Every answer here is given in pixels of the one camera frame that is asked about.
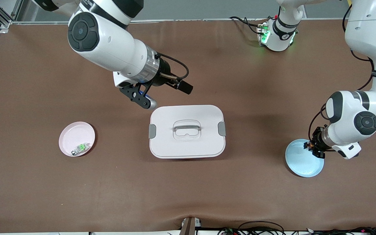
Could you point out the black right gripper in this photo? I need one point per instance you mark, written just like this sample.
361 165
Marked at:
164 73

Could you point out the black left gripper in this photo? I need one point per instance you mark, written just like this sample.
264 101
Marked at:
317 138

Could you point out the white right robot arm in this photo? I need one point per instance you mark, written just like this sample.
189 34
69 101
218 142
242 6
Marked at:
109 45

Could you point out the grey box latch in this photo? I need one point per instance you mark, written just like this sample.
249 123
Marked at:
152 131
222 128

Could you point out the white lidded storage box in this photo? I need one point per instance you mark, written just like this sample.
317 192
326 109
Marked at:
188 147

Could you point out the light blue round plate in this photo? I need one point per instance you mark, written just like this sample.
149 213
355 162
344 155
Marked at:
300 163

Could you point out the pink round plate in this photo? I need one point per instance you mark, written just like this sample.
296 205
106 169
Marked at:
77 137

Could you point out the silver table edge rail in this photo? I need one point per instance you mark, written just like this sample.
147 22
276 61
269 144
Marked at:
175 21

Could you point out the brown camera mount post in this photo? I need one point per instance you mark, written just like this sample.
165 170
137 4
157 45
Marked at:
188 227

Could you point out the aluminium frame profile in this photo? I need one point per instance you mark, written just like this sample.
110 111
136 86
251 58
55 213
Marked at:
3 23

